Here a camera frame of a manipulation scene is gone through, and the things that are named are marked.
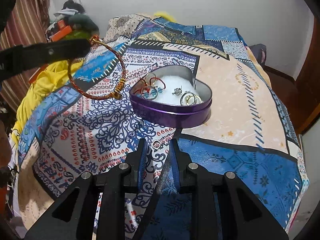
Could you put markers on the striped red curtain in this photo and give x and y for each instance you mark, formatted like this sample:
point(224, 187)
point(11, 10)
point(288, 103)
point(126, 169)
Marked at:
point(26, 25)

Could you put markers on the dark purple pillow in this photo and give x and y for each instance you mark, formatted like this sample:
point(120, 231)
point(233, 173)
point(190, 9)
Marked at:
point(260, 53)

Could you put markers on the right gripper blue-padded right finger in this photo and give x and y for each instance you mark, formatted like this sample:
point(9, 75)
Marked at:
point(183, 179)

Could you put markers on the purple heart-shaped tin box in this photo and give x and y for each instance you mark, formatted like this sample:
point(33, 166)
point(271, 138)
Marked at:
point(151, 97)

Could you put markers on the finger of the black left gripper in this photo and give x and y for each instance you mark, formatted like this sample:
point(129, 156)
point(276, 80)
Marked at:
point(20, 58)

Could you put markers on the pile of clothes and boxes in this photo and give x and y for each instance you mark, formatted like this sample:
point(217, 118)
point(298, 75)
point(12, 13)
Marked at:
point(71, 22)

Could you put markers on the yellow cloth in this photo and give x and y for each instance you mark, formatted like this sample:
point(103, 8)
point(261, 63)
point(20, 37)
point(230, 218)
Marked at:
point(49, 80)

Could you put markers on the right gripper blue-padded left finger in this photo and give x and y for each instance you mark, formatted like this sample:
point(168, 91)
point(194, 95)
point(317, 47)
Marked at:
point(137, 162)

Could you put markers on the small silver charm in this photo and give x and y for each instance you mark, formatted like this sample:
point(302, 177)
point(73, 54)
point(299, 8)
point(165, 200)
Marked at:
point(177, 91)

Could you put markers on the blue patchwork bed blanket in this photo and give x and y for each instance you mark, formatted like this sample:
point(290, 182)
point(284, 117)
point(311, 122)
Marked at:
point(165, 131)

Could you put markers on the gold hoop earrings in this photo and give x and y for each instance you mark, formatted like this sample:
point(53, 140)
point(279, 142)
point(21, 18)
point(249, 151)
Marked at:
point(190, 99)

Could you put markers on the brown wooden door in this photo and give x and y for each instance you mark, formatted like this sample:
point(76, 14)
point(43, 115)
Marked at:
point(300, 95)

